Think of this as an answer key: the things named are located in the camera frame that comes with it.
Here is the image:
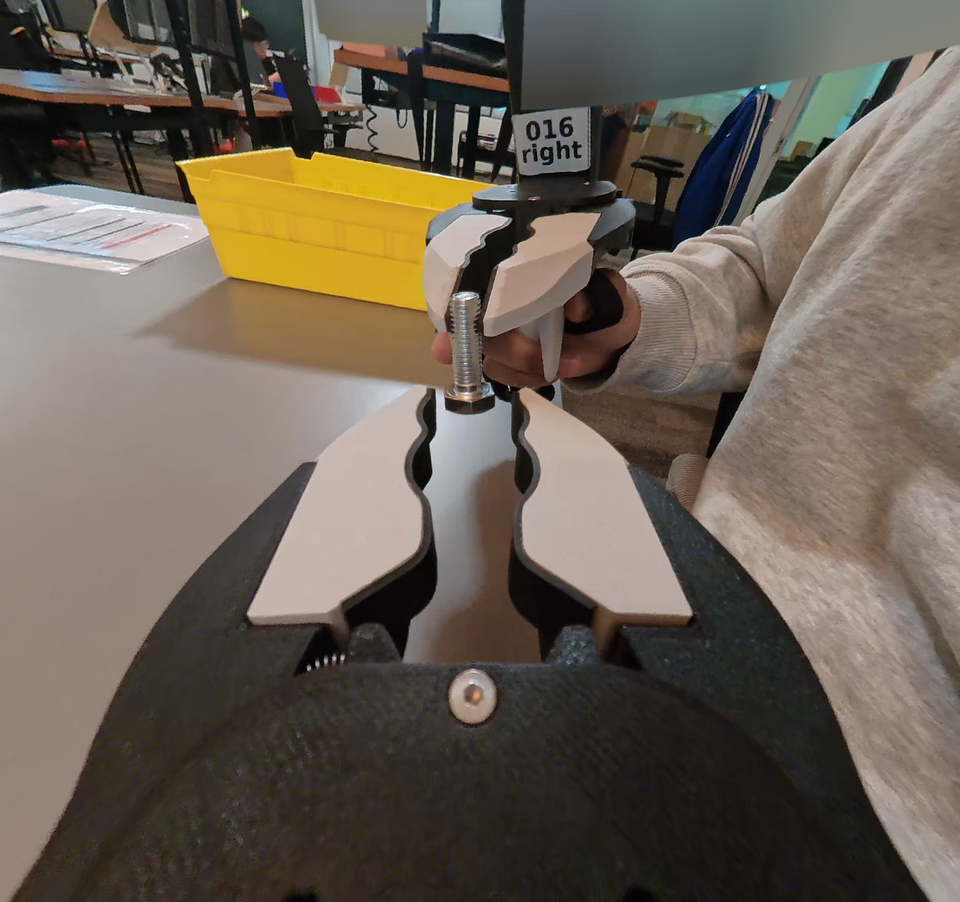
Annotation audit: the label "black office chair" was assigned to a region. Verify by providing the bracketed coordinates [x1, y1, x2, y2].
[630, 156, 688, 258]

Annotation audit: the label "black bag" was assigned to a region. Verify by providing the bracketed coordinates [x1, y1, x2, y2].
[422, 31, 511, 80]

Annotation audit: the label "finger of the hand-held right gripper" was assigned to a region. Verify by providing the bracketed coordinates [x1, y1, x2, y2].
[423, 212, 513, 335]
[482, 210, 603, 337]

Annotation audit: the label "person's right hand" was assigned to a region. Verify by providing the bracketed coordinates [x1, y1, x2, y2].
[431, 268, 644, 393]

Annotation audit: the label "person's right forearm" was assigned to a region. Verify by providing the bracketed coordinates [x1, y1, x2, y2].
[566, 47, 960, 395]

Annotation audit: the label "laminated paper sheet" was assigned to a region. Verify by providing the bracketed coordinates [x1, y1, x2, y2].
[0, 190, 213, 275]

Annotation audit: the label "blue jacket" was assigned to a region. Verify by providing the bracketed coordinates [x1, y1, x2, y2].
[672, 88, 777, 228]

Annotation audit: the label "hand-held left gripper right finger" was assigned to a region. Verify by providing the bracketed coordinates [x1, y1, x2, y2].
[510, 390, 695, 641]

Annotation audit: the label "person's grey sweatshirt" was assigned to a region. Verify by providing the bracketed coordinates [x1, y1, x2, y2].
[663, 302, 960, 902]

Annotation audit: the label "metal hex bolt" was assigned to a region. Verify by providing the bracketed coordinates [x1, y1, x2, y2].
[444, 291, 498, 416]

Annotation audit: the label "black screen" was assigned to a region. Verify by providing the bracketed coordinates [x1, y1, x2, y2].
[238, 0, 310, 68]

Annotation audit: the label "cardboard boxes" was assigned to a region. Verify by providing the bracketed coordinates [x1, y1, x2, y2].
[600, 111, 723, 185]

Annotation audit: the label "yellow plastic bin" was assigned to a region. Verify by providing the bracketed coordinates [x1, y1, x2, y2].
[176, 146, 498, 313]

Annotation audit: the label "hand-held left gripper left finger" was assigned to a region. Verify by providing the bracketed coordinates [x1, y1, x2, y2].
[246, 386, 438, 637]

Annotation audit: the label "long wooden table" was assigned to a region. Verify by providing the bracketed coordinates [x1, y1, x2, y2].
[0, 68, 295, 192]

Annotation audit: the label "wooden table with dark legs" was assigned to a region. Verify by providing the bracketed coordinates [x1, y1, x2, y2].
[333, 47, 513, 172]

